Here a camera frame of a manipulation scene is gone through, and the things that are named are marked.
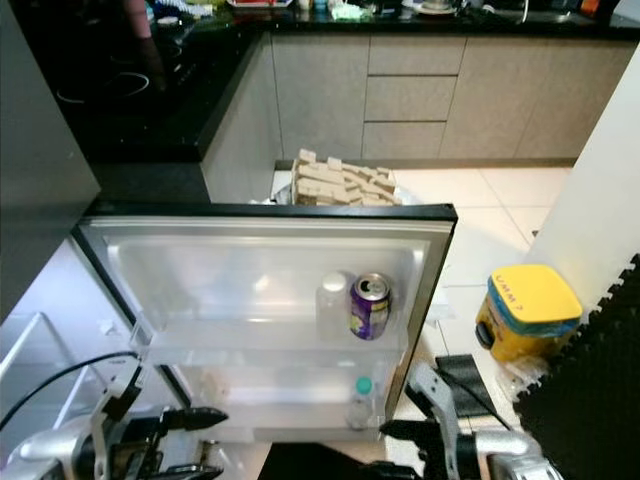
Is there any clear bottle with white cap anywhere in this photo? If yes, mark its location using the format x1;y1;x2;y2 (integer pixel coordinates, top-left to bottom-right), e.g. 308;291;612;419
315;271;354;342

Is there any stainless steel fridge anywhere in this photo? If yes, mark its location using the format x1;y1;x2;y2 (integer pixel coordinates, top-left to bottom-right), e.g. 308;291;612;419
0;0;458;471

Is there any clear bottle with teal cap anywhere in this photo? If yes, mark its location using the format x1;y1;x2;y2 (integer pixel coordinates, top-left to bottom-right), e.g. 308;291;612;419
344;375;380;432

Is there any black doormat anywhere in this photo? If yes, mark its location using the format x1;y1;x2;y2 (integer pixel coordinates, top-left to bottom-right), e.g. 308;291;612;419
255;440;371;480

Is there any black ribbed pad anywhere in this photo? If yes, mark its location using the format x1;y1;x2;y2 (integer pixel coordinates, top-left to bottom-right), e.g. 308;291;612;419
435;353;491;393

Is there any black foam puzzle mat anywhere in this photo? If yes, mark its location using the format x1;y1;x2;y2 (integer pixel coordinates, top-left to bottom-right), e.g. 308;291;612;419
515;280;640;480

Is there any purple soda can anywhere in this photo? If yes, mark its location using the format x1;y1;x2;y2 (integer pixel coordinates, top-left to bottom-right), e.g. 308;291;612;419
349;273;394;342

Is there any yellow lidded container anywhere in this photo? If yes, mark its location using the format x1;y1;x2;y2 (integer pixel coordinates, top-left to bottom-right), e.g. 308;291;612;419
475;263;584;364

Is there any tan moulded packing insert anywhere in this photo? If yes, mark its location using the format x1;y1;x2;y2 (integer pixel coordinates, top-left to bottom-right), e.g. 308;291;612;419
292;148;402;207

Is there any grey kitchen cabinet black counter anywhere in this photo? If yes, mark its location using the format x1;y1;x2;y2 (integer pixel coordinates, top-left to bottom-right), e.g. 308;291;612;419
50;0;640;206

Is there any pink cup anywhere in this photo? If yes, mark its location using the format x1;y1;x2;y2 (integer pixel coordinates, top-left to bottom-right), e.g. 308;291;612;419
125;0;153;43

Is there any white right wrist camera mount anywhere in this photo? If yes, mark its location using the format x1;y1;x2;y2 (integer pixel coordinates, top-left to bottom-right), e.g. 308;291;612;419
405;362;463;471

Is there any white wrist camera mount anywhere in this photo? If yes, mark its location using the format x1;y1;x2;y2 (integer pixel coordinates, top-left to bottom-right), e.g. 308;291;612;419
88;360;146;479
405;362;463;471

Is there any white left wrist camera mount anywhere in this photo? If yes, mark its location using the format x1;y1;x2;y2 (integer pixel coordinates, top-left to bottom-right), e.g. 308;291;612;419
88;360;146;479

